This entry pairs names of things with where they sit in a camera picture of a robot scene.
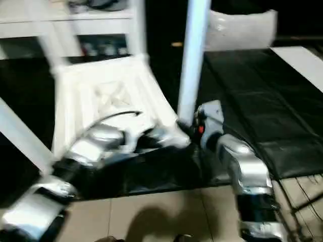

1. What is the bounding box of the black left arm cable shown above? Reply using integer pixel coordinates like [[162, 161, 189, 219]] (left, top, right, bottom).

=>
[[83, 109, 142, 132]]

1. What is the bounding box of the white flat board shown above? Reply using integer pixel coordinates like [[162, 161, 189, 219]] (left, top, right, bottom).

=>
[[271, 46, 323, 94]]

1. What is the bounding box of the black work mat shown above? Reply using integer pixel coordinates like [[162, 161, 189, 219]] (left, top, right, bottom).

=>
[[0, 47, 323, 200]]

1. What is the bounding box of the grey cushion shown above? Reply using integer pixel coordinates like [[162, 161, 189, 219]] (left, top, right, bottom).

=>
[[203, 9, 278, 51]]

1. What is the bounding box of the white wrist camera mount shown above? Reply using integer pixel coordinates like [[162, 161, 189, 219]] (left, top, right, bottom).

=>
[[121, 118, 154, 154], [196, 100, 225, 144]]

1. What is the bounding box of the black box with gold label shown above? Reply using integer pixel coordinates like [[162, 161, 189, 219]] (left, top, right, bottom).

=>
[[145, 0, 212, 56]]

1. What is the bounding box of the white plastic table top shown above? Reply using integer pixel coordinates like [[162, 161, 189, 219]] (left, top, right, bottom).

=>
[[51, 54, 192, 162]]

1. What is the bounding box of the dark robot foot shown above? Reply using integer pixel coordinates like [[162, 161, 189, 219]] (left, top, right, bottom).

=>
[[97, 236, 126, 242], [175, 233, 195, 242]]

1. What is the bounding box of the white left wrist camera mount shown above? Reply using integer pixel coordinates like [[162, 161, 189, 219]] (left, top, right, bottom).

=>
[[121, 118, 154, 154]]

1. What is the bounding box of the dark robot left foot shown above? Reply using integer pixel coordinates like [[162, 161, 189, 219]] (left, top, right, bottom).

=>
[[97, 236, 126, 242]]

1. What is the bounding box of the white glass-door cabinet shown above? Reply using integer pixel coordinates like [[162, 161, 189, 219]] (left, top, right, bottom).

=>
[[0, 0, 134, 60]]

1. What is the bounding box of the thin black floor cable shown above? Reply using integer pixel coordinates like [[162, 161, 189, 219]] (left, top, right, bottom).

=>
[[295, 175, 323, 220]]

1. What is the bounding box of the dark robot right foot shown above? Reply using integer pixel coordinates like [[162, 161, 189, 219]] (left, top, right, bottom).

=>
[[175, 233, 195, 242]]

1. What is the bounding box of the dark round device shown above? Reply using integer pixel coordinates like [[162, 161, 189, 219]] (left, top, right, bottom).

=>
[[88, 0, 129, 11]]

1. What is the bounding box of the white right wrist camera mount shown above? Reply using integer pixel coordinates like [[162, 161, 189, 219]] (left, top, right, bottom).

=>
[[196, 100, 225, 144]]

